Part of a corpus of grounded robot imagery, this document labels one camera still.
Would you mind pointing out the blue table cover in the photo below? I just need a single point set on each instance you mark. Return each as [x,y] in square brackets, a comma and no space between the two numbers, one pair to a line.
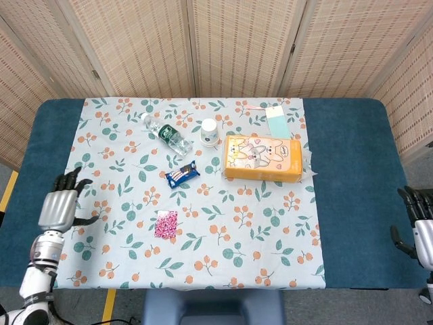
[355,203]

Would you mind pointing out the floral printed tablecloth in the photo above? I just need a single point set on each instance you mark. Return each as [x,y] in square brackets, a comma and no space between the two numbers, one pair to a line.
[220,230]

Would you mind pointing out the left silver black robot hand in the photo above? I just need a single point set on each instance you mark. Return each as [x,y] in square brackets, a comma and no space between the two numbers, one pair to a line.
[57,211]

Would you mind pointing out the teal paper tag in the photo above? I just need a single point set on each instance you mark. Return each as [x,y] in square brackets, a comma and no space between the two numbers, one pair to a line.
[278,122]

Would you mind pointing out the woven folding screen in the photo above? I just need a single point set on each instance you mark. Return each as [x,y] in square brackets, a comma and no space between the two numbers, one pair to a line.
[236,47]

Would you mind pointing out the pink paper strip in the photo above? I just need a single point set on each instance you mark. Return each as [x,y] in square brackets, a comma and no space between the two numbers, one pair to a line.
[254,107]

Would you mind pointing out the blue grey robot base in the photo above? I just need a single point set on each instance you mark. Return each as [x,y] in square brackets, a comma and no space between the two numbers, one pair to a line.
[213,308]

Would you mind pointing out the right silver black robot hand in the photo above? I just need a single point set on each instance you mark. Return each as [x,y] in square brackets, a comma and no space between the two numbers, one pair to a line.
[424,240]

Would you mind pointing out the clear plastic water bottle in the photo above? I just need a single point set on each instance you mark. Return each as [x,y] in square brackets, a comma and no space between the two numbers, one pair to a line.
[167,133]

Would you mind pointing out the orange cartoon tissue pack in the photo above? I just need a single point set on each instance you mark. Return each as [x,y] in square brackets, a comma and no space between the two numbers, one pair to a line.
[260,159]

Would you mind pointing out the pink patterned card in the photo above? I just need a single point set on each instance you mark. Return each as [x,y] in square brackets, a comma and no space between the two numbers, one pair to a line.
[166,225]

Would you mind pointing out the blue cookie packet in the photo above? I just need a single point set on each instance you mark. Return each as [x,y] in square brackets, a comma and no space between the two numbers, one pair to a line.
[182,174]

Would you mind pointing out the white floral paper cup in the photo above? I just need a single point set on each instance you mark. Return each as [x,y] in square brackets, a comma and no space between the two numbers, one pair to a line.
[208,133]

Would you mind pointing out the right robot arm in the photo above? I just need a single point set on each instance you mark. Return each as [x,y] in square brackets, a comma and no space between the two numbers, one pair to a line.
[428,287]

